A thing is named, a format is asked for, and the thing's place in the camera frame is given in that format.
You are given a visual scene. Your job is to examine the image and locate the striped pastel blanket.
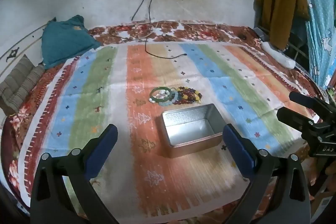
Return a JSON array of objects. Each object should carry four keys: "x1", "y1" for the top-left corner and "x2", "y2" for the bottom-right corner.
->
[{"x1": 20, "y1": 43, "x2": 305, "y2": 215}]

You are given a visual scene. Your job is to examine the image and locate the green jade bangle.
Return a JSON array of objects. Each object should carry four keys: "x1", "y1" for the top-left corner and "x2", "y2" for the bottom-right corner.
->
[{"x1": 150, "y1": 87, "x2": 172, "y2": 105}]

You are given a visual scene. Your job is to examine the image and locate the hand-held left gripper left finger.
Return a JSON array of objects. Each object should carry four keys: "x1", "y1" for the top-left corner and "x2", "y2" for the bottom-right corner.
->
[{"x1": 30, "y1": 124, "x2": 118, "y2": 224}]

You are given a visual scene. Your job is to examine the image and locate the white cable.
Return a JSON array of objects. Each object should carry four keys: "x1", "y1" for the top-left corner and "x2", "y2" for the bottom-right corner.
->
[{"x1": 110, "y1": 26, "x2": 158, "y2": 42}]

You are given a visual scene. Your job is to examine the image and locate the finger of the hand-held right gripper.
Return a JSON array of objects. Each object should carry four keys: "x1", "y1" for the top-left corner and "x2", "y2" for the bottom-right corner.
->
[
  {"x1": 289, "y1": 92, "x2": 336, "y2": 115},
  {"x1": 276, "y1": 107, "x2": 319, "y2": 135}
]

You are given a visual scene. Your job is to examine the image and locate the blue printed cloth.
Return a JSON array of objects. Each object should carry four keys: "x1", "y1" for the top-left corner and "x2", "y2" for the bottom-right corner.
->
[{"x1": 285, "y1": 0, "x2": 336, "y2": 88}]

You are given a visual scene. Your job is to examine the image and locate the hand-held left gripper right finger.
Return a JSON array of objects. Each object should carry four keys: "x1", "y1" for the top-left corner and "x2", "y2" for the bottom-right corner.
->
[{"x1": 223, "y1": 124, "x2": 311, "y2": 224}]

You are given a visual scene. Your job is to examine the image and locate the dark red bead bracelet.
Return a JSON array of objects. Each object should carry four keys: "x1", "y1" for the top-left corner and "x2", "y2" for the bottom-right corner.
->
[{"x1": 181, "y1": 90, "x2": 203, "y2": 105}]

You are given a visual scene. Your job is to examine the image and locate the light blue bead bracelet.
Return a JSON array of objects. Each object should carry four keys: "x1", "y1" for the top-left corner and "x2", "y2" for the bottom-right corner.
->
[{"x1": 149, "y1": 97, "x2": 179, "y2": 107}]

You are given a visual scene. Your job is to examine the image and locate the rectangular metal tin box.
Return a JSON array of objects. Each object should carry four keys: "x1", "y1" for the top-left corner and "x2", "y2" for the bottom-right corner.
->
[{"x1": 160, "y1": 104, "x2": 227, "y2": 159}]

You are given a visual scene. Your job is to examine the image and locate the metal bed headboard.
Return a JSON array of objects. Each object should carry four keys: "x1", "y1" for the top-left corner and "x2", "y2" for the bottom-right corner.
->
[{"x1": 0, "y1": 22, "x2": 53, "y2": 77}]

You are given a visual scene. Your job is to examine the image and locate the mustard jacket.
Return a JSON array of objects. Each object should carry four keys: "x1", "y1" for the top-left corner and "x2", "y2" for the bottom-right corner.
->
[{"x1": 254, "y1": 0, "x2": 310, "y2": 50}]

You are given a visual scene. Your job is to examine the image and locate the long black charging cable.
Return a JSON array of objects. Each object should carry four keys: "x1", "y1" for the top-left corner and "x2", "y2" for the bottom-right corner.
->
[{"x1": 145, "y1": 0, "x2": 187, "y2": 59}]

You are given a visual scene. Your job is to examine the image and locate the short black cable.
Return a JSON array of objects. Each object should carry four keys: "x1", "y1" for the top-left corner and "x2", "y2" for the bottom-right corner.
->
[{"x1": 131, "y1": 0, "x2": 147, "y2": 21}]

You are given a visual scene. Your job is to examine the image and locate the white bead bracelet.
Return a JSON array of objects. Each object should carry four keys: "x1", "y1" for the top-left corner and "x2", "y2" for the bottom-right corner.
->
[{"x1": 154, "y1": 90, "x2": 170, "y2": 100}]

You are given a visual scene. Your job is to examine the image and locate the white bolster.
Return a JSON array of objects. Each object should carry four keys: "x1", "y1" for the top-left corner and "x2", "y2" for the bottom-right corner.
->
[{"x1": 261, "y1": 42, "x2": 297, "y2": 69}]

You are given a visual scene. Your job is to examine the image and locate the teal pillow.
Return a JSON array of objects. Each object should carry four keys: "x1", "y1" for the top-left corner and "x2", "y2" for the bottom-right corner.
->
[{"x1": 41, "y1": 15, "x2": 103, "y2": 69}]

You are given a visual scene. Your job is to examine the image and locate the grey striped folded cloth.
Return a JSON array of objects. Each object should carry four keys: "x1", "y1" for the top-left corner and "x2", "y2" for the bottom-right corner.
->
[{"x1": 0, "y1": 54, "x2": 46, "y2": 116}]

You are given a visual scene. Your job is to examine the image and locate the multicolour bead bracelet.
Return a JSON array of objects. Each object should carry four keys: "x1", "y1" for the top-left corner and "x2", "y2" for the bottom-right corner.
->
[{"x1": 175, "y1": 86, "x2": 196, "y2": 104}]

